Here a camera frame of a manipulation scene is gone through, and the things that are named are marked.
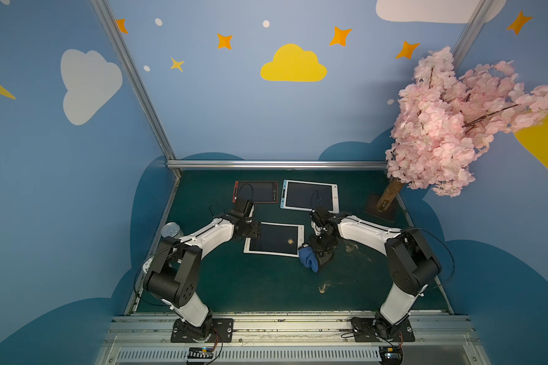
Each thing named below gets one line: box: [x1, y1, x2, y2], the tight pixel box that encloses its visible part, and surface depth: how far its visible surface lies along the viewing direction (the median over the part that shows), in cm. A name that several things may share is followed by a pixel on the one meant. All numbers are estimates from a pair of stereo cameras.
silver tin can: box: [160, 222, 185, 239], surface depth 95 cm
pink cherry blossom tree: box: [377, 46, 548, 212], surface depth 65 cm
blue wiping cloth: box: [298, 246, 319, 273], surface depth 90 cm
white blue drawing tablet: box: [280, 179, 340, 214], surface depth 116 cm
